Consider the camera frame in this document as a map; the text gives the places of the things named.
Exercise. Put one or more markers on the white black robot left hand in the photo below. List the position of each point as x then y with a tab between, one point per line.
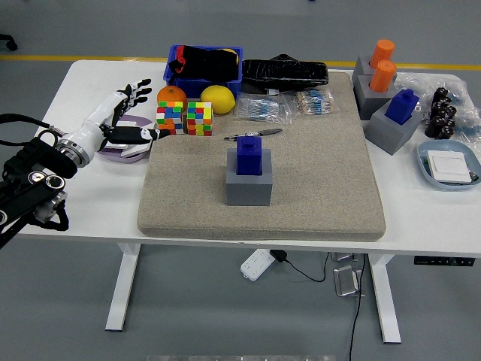
95	118

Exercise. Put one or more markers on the blue square seal stamp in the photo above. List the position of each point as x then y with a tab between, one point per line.
402	107
248	158

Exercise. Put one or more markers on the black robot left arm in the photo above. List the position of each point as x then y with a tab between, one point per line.
45	158

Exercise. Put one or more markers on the grey seal holder block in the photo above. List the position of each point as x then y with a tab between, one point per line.
360	67
387	131
248	192
370	101

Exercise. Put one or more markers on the orange cylinder seal stamp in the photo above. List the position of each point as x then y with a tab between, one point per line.
383	50
382	77

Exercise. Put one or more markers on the purple plate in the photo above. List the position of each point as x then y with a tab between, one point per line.
131	121

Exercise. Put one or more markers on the multicolour puzzle cube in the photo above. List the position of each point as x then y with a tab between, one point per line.
171	116
199	118

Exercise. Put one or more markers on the orange fruit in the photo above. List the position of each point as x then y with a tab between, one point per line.
171	96

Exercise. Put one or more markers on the blue plastic bin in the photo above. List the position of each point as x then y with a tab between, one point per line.
195	88

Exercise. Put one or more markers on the black chair base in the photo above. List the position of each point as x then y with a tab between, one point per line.
11	44

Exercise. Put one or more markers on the yellow lemon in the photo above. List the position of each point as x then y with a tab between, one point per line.
218	99

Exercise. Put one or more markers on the black cloth with red trim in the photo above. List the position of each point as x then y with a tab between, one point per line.
210	64

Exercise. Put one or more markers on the yellow fruit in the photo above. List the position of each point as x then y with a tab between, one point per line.
236	57

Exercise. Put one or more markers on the bag of blue resistors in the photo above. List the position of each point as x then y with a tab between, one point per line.
469	124
263	109

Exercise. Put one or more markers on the black pen tool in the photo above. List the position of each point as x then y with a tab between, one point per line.
263	132

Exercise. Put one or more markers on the white table leg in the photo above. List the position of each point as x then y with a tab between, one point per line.
122	286
383	297

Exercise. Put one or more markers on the black wrapped keyboard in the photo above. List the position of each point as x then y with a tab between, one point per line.
282	73

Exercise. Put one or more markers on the white power strip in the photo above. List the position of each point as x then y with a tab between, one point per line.
255	263

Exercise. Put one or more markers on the bag of tan resistors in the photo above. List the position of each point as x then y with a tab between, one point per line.
312	102

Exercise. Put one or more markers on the black plug adapter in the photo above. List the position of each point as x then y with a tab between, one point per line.
279	255

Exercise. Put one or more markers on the grey-brown table mat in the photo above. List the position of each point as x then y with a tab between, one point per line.
319	180

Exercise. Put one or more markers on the metal foot pedal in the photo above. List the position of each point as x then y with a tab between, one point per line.
345	280
342	256

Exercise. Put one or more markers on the clear plastic bag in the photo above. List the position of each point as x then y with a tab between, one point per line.
413	80

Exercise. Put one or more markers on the light blue plate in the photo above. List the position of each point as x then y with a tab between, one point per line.
422	158

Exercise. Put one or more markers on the black desk control panel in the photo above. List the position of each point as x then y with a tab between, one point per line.
443	261

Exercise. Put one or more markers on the white switch panel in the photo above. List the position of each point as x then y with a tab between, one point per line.
137	149
449	165

